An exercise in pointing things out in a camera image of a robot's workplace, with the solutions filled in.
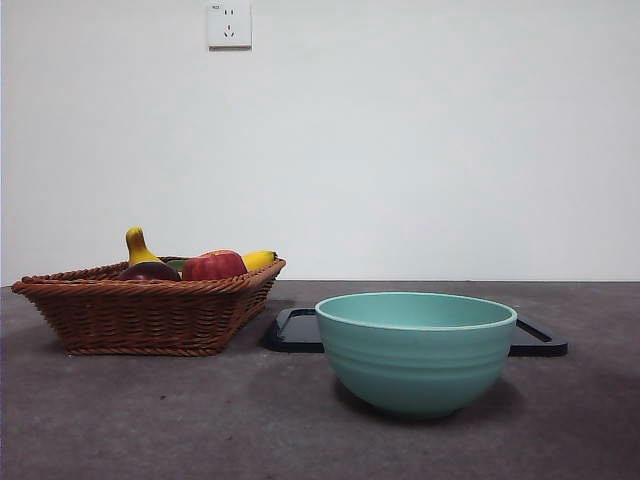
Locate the dark red plum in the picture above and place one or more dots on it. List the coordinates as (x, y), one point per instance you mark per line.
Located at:
(150, 272)

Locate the dark teal flat tray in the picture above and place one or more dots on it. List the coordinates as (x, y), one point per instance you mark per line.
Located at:
(292, 332)

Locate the red apple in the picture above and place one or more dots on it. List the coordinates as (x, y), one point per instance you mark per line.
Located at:
(215, 267)

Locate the green fruit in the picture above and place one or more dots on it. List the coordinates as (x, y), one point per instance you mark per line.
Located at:
(176, 263)

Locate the teal ribbed bowl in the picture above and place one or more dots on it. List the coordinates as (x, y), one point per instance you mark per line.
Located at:
(415, 370)

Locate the yellow banana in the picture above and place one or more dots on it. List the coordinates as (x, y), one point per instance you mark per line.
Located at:
(139, 250)

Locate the brown wicker basket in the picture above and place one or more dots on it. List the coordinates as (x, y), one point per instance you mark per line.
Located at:
(140, 315)

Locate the white wall socket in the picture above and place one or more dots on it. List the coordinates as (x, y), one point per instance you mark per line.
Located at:
(242, 40)

